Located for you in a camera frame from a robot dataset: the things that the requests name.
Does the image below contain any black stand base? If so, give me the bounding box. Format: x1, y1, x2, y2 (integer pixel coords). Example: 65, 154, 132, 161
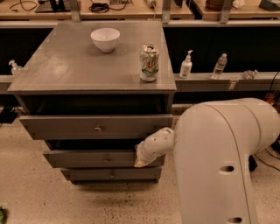
248, 139, 280, 173

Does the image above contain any grey top drawer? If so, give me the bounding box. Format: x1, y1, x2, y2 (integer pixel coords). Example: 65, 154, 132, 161
20, 115, 172, 140

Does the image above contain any crumpled plastic wrapper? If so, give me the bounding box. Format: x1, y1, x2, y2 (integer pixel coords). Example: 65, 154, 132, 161
243, 70, 259, 80

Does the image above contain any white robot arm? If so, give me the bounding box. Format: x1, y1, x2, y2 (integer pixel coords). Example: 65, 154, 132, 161
135, 98, 280, 224

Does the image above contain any orange power strip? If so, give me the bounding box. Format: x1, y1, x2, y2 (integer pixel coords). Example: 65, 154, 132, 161
264, 92, 279, 105

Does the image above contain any black coiled cable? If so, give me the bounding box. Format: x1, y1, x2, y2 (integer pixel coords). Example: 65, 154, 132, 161
88, 0, 128, 14

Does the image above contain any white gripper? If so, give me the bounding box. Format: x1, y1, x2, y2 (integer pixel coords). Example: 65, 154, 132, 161
134, 141, 157, 168

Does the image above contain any white ceramic bowl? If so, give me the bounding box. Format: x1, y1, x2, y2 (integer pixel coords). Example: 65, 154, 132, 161
90, 28, 121, 53

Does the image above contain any green white soda can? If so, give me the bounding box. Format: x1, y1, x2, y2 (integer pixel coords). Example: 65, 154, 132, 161
139, 44, 159, 82

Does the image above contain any clear pump sanitizer bottle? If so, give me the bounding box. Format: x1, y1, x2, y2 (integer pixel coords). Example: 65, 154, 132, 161
9, 60, 23, 75

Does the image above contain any grey bottom drawer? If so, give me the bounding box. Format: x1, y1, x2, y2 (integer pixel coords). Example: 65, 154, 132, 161
60, 167, 162, 181

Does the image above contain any clear plastic water bottle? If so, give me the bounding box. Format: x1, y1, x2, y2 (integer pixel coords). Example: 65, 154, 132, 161
211, 53, 228, 79

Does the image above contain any grey drawer cabinet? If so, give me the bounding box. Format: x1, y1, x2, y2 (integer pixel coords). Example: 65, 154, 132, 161
7, 20, 178, 186

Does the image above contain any black monitor stand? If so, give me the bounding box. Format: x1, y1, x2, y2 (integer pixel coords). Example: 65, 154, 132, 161
35, 0, 70, 13

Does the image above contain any white pump lotion bottle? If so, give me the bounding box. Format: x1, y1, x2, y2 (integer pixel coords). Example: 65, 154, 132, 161
179, 50, 193, 78

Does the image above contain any grey drawer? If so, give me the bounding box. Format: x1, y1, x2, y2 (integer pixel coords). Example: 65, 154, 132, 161
42, 139, 166, 169
60, 167, 162, 181
20, 115, 172, 140

